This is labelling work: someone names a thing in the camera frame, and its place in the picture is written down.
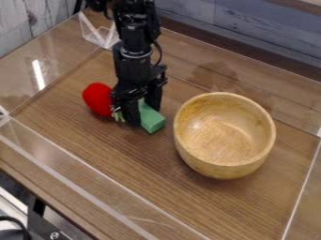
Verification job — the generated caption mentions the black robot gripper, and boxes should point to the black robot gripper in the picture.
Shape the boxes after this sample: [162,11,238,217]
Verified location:
[110,42,169,127]

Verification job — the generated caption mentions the green rectangular block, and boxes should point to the green rectangular block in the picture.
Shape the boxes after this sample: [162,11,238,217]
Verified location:
[139,99,166,134]

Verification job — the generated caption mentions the red plush strawberry toy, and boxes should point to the red plush strawberry toy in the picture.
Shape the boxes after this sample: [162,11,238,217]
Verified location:
[82,82,126,123]

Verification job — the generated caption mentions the brown wooden bowl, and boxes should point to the brown wooden bowl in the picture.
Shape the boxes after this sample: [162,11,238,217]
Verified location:
[173,92,276,180]

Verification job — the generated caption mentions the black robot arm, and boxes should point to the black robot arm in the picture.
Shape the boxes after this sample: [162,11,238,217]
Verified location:
[86,0,168,127]

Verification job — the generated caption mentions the clear acrylic tray walls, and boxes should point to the clear acrylic tray walls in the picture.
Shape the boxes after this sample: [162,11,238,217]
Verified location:
[0,18,321,240]

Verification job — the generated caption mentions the black metal table leg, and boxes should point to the black metal table leg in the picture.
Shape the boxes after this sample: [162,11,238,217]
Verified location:
[28,198,71,240]

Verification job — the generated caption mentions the clear acrylic corner bracket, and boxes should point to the clear acrylic corner bracket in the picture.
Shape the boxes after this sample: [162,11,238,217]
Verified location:
[78,12,121,50]

